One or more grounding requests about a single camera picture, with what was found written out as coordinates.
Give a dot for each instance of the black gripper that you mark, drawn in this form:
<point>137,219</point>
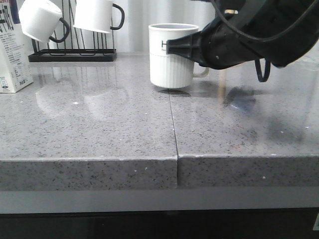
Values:
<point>279,31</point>

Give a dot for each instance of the white HOME ribbed cup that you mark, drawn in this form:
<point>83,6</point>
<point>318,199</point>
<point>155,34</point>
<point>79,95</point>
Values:
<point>169,70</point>

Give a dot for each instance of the blue white milk carton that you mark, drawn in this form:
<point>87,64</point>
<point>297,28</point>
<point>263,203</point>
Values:
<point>14,65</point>

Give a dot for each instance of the tilted white enamel mug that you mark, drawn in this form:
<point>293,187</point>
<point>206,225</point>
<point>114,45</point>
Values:
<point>40,18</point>

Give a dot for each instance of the white enamel mug black handle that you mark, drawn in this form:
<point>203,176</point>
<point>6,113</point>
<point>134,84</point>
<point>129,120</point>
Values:
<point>96,16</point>

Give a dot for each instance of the black wire mug rack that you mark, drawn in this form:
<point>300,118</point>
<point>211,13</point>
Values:
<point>80,45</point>

